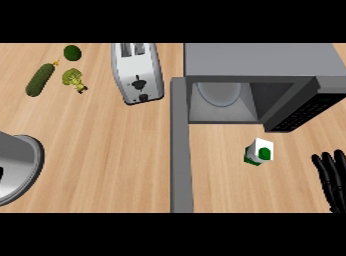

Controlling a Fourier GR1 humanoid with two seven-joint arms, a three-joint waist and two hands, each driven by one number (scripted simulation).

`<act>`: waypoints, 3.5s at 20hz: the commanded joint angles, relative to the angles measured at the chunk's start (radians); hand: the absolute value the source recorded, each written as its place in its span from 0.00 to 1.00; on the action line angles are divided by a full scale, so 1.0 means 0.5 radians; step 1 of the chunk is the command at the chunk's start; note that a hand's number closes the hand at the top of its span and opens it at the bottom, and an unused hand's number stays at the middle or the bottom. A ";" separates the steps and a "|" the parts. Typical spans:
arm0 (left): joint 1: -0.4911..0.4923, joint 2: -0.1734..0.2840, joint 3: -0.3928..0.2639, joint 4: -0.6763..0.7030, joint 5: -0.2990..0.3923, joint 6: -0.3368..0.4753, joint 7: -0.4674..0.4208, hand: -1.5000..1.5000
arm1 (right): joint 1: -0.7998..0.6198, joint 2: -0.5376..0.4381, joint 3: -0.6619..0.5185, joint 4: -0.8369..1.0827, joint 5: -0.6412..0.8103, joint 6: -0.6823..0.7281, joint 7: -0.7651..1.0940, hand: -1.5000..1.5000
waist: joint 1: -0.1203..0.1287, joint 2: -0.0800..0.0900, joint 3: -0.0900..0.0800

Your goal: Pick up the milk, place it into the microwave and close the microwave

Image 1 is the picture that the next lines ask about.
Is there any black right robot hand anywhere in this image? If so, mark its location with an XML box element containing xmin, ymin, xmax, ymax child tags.
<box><xmin>311</xmin><ymin>149</ymin><xmax>346</xmax><ymax>214</ymax></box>

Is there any white and green milk carton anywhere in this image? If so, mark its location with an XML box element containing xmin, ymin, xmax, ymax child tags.
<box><xmin>243</xmin><ymin>137</ymin><xmax>275</xmax><ymax>167</ymax></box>

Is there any grey microwave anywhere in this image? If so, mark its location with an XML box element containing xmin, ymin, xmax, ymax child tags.
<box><xmin>184</xmin><ymin>43</ymin><xmax>346</xmax><ymax>134</ymax></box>

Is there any grey microwave door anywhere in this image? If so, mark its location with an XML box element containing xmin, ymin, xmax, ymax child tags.
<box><xmin>169</xmin><ymin>76</ymin><xmax>195</xmax><ymax>214</ymax></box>

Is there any grey round appliance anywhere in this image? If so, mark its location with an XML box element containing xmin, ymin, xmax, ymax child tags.
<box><xmin>0</xmin><ymin>125</ymin><xmax>46</xmax><ymax>208</ymax></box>

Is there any green cucumber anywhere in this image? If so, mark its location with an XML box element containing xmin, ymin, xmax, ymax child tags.
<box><xmin>24</xmin><ymin>60</ymin><xmax>61</xmax><ymax>98</ymax></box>

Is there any green broccoli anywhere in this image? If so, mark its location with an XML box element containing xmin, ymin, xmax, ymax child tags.
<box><xmin>61</xmin><ymin>67</ymin><xmax>89</xmax><ymax>95</ymax></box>

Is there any dark green avocado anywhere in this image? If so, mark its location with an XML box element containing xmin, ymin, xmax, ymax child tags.
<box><xmin>63</xmin><ymin>44</ymin><xmax>83</xmax><ymax>62</ymax></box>

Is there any silver toaster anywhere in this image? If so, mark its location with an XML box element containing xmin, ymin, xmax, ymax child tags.
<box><xmin>110</xmin><ymin>43</ymin><xmax>166</xmax><ymax>106</ymax></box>

